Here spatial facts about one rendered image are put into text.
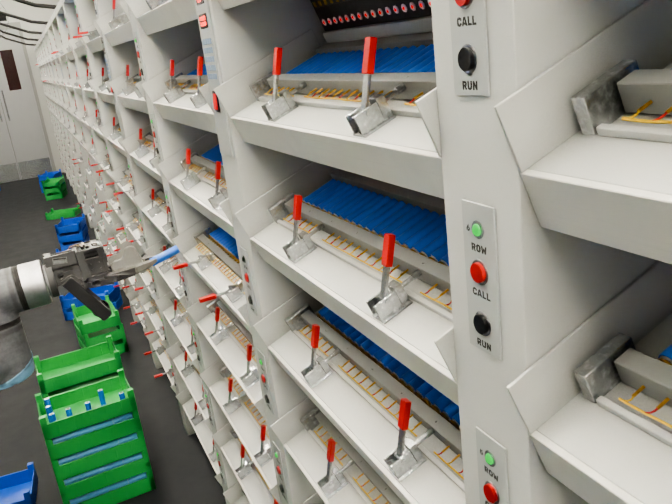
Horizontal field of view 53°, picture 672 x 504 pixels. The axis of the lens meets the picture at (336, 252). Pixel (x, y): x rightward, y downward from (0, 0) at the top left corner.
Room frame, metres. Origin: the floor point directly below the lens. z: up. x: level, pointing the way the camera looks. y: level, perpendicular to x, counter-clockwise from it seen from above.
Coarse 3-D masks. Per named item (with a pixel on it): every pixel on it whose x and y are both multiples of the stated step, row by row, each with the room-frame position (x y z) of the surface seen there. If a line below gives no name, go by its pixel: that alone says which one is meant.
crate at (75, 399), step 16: (96, 384) 2.19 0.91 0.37; (112, 384) 2.21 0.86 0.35; (128, 384) 2.14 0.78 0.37; (64, 400) 2.14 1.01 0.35; (80, 400) 2.16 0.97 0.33; (96, 400) 2.15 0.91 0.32; (112, 400) 2.14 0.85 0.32; (128, 400) 2.04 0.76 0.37; (64, 416) 2.06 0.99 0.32; (80, 416) 1.98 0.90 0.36; (96, 416) 2.00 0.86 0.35; (112, 416) 2.02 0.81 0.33; (48, 432) 1.93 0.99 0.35; (64, 432) 1.95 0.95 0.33
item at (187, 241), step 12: (192, 228) 1.74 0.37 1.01; (204, 228) 1.76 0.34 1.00; (216, 228) 1.77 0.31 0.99; (180, 240) 1.73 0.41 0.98; (192, 240) 1.74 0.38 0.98; (192, 252) 1.71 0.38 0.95; (204, 252) 1.67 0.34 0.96; (192, 264) 1.63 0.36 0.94; (216, 264) 1.55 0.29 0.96; (204, 276) 1.52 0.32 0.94; (216, 276) 1.48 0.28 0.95; (228, 276) 1.45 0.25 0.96; (216, 288) 1.42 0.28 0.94; (228, 288) 1.39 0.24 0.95; (228, 300) 1.33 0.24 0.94; (240, 300) 1.31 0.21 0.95; (240, 312) 1.17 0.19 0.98
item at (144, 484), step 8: (152, 472) 2.05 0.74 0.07; (144, 480) 2.04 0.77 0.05; (152, 480) 2.05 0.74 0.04; (120, 488) 2.00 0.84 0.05; (128, 488) 2.01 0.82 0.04; (136, 488) 2.02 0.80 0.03; (144, 488) 2.04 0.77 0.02; (152, 488) 2.05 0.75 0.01; (96, 496) 1.97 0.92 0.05; (104, 496) 1.98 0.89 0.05; (112, 496) 1.99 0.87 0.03; (120, 496) 2.00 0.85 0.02; (128, 496) 2.01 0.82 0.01
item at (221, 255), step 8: (200, 240) 1.69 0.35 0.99; (208, 240) 1.66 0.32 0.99; (208, 248) 1.63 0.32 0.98; (216, 248) 1.58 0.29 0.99; (216, 256) 1.57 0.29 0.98; (224, 256) 1.51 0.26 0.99; (224, 264) 1.50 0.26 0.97; (232, 264) 1.44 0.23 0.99; (224, 272) 1.46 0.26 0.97; (240, 272) 1.38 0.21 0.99
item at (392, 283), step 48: (288, 192) 1.11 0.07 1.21; (336, 192) 1.03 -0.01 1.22; (384, 192) 0.94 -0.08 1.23; (288, 240) 1.00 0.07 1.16; (336, 240) 0.92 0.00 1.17; (384, 240) 0.69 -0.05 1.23; (432, 240) 0.76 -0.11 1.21; (336, 288) 0.79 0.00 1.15; (384, 288) 0.68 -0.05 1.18; (432, 288) 0.67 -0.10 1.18; (384, 336) 0.66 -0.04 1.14; (432, 336) 0.61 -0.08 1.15; (432, 384) 0.59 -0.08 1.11
